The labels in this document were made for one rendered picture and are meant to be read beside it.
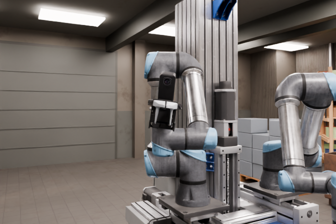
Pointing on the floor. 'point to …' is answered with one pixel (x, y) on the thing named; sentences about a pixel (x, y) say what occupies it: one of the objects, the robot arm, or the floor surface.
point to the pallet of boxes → (250, 155)
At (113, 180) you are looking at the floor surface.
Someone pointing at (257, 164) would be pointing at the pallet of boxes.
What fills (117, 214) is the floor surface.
